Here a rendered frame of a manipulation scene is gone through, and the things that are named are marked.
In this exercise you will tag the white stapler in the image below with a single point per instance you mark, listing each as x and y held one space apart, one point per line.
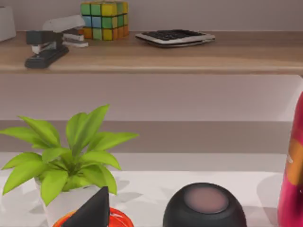
67 27

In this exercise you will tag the black and white calculator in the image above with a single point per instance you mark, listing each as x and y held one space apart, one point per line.
175 37

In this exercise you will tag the pink and orange bottle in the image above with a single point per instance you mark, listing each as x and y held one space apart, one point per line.
293 165

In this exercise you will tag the white box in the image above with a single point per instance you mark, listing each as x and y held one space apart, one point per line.
6 22

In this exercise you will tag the wooden shelf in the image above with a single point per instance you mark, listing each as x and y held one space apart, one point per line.
151 56

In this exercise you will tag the green plant in white pot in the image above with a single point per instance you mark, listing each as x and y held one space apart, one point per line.
64 165

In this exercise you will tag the black stapler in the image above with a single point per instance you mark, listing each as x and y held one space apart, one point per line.
43 50

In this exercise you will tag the orange round object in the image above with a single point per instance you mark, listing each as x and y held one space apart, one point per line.
118 218

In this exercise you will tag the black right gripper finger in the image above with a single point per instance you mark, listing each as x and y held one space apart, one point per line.
94 210

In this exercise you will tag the round black speaker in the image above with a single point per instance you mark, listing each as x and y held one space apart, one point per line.
204 208

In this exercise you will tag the coloured puzzle cube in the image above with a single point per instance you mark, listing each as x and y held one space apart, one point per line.
105 20

